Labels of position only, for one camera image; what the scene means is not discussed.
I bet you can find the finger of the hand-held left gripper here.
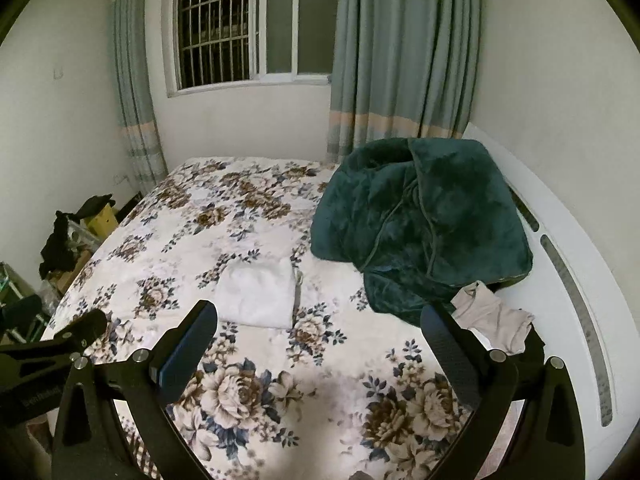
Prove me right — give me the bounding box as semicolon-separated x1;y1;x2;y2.
0;294;44;347
0;309;109;386

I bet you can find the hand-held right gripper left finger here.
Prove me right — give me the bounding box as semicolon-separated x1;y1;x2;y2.
50;300;219;480

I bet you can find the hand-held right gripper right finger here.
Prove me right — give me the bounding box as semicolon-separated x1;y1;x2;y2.
419;304;587;480

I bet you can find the white knit sweater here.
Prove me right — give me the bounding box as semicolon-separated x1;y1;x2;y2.
212;257;302;331

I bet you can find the beige garment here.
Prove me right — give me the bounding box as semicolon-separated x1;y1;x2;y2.
450;280;536;356

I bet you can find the black cloth on clutter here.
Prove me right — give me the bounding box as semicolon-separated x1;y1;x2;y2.
39;194;117;279

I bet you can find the yellow box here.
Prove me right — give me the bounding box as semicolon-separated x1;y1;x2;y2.
82;203;121;239

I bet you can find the bed with floral bedspread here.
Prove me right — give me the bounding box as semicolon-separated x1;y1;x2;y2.
40;155;526;480

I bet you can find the dark green plush blanket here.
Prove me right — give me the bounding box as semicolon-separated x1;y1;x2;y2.
310;137;534;328

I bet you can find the white curved headboard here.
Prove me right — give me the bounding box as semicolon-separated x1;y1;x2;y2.
462;122;633;480

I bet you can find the narrow grey-green curtain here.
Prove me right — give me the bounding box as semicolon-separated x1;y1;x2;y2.
110;0;169;196

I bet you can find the wide grey-green curtain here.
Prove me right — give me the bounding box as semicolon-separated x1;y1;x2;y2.
325;0;481;163

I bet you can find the barred window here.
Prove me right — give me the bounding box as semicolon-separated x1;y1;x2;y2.
167;0;342;98

